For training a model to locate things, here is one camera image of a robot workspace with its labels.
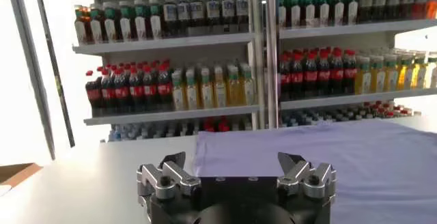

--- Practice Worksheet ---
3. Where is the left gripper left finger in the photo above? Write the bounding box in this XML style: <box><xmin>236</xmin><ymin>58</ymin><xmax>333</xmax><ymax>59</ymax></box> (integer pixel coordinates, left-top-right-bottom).
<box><xmin>136</xmin><ymin>151</ymin><xmax>202</xmax><ymax>201</ymax></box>

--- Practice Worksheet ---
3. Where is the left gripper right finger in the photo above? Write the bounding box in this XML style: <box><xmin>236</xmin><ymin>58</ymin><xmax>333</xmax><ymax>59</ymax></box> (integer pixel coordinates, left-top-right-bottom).
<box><xmin>277</xmin><ymin>152</ymin><xmax>337</xmax><ymax>201</ymax></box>

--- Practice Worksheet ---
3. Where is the purple printed t-shirt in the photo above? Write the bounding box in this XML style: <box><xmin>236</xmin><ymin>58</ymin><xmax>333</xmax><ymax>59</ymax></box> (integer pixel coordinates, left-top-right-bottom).
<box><xmin>193</xmin><ymin>119</ymin><xmax>437</xmax><ymax>224</ymax></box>

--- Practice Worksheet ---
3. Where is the cola bottle red cap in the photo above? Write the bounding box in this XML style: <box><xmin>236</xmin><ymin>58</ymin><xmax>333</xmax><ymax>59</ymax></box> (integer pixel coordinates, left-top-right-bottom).
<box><xmin>113</xmin><ymin>68</ymin><xmax>130</xmax><ymax>108</ymax></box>
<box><xmin>156</xmin><ymin>64</ymin><xmax>173</xmax><ymax>105</ymax></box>
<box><xmin>100</xmin><ymin>68</ymin><xmax>115</xmax><ymax>109</ymax></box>
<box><xmin>329</xmin><ymin>49</ymin><xmax>344</xmax><ymax>96</ymax></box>
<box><xmin>303</xmin><ymin>51</ymin><xmax>318</xmax><ymax>98</ymax></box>
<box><xmin>290</xmin><ymin>53</ymin><xmax>305</xmax><ymax>100</ymax></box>
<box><xmin>85</xmin><ymin>70</ymin><xmax>102</xmax><ymax>109</ymax></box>
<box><xmin>342</xmin><ymin>50</ymin><xmax>357</xmax><ymax>95</ymax></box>
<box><xmin>279</xmin><ymin>53</ymin><xmax>292</xmax><ymax>102</ymax></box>
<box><xmin>142</xmin><ymin>65</ymin><xmax>158</xmax><ymax>106</ymax></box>
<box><xmin>317</xmin><ymin>50</ymin><xmax>331</xmax><ymax>96</ymax></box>
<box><xmin>128</xmin><ymin>66</ymin><xmax>144</xmax><ymax>107</ymax></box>

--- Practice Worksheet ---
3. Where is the grey metal shelf rack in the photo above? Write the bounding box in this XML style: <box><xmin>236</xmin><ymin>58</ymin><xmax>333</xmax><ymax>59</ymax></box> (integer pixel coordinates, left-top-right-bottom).
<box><xmin>264</xmin><ymin>0</ymin><xmax>437</xmax><ymax>129</ymax></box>
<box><xmin>59</xmin><ymin>0</ymin><xmax>270</xmax><ymax>143</ymax></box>

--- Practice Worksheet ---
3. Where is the green white label tea bottle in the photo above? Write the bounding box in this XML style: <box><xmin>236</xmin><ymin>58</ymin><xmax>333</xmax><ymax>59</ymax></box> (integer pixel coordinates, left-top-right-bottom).
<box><xmin>133</xmin><ymin>0</ymin><xmax>148</xmax><ymax>40</ymax></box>
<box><xmin>148</xmin><ymin>0</ymin><xmax>163</xmax><ymax>40</ymax></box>
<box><xmin>118</xmin><ymin>1</ymin><xmax>133</xmax><ymax>41</ymax></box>
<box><xmin>288</xmin><ymin>0</ymin><xmax>302</xmax><ymax>28</ymax></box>
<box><xmin>331</xmin><ymin>0</ymin><xmax>345</xmax><ymax>26</ymax></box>
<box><xmin>103</xmin><ymin>2</ymin><xmax>117</xmax><ymax>42</ymax></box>
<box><xmin>345</xmin><ymin>0</ymin><xmax>359</xmax><ymax>25</ymax></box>
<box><xmin>89</xmin><ymin>3</ymin><xmax>103</xmax><ymax>44</ymax></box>
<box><xmin>302</xmin><ymin>0</ymin><xmax>316</xmax><ymax>27</ymax></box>
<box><xmin>278</xmin><ymin>0</ymin><xmax>287</xmax><ymax>28</ymax></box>
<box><xmin>317</xmin><ymin>0</ymin><xmax>330</xmax><ymax>27</ymax></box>

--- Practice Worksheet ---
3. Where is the open cardboard box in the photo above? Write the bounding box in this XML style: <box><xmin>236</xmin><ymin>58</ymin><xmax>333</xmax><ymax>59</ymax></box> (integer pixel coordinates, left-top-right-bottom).
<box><xmin>0</xmin><ymin>163</ymin><xmax>44</xmax><ymax>197</ymax></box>

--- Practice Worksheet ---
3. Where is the black slanted pole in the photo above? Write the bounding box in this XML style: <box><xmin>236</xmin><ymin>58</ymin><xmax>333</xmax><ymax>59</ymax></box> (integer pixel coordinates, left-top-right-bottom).
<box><xmin>30</xmin><ymin>0</ymin><xmax>76</xmax><ymax>148</ymax></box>

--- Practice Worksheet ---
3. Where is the grey window pillar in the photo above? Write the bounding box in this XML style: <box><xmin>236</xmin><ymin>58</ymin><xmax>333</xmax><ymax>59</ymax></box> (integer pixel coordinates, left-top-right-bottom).
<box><xmin>3</xmin><ymin>0</ymin><xmax>56</xmax><ymax>160</ymax></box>

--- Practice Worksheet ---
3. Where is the dark bottle beige label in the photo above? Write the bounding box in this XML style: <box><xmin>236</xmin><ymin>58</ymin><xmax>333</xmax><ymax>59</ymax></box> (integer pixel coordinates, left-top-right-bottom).
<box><xmin>358</xmin><ymin>0</ymin><xmax>374</xmax><ymax>23</ymax></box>
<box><xmin>372</xmin><ymin>0</ymin><xmax>388</xmax><ymax>22</ymax></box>

